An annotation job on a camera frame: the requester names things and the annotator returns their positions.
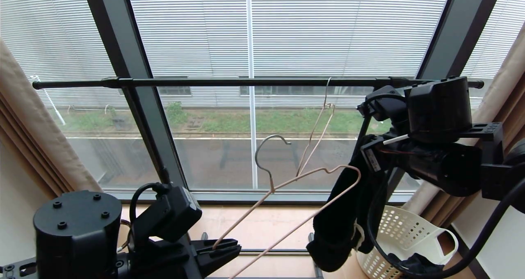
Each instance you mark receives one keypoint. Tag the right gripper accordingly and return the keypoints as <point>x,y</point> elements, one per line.
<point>443,168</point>

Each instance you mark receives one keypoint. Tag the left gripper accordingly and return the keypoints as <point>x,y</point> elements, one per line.
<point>164,262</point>

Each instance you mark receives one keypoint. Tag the pink clothes hanger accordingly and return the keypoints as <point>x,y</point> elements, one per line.
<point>326,104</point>
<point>272,188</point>

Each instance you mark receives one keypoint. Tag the heap of clothes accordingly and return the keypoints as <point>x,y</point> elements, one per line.
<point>414,264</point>

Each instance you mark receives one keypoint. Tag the black shorts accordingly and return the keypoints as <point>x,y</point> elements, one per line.
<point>336,229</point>

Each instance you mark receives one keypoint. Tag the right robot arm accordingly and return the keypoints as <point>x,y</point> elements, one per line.
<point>439,106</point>

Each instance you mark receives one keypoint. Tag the white laundry basket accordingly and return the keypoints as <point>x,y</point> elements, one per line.
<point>404,229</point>

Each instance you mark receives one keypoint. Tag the black clothes rack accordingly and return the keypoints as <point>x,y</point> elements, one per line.
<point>205,82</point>

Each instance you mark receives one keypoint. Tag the beige curtain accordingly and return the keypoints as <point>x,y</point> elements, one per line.
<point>33,139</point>
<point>508,86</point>

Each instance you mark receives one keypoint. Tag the window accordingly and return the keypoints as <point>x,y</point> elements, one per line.
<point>184,33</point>

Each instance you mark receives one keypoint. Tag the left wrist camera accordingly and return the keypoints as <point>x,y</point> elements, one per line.
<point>168,217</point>

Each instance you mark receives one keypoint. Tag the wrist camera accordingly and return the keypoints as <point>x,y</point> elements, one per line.
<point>385,104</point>
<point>168,217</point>

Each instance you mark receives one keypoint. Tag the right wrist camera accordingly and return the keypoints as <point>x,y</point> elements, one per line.
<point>385,104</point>

